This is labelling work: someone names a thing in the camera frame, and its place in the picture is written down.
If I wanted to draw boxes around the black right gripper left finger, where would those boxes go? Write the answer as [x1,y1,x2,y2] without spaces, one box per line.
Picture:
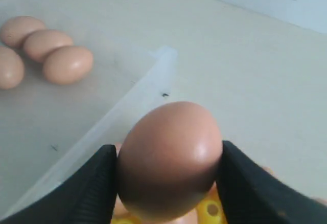
[1,145,117,224]

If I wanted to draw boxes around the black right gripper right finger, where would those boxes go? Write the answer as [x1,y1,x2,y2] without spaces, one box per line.
[216,141,326,224]

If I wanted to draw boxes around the brown egg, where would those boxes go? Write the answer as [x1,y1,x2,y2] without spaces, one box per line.
[1,47,25,89]
[262,167,273,175]
[42,46,94,85]
[113,142,128,217]
[1,16,46,48]
[23,29,74,63]
[116,101,222,222]

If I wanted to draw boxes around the yellow plastic egg tray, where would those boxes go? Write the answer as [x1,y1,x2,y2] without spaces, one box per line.
[110,185,227,224]

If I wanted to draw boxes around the clear plastic bin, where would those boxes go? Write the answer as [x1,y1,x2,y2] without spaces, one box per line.
[1,15,177,218]

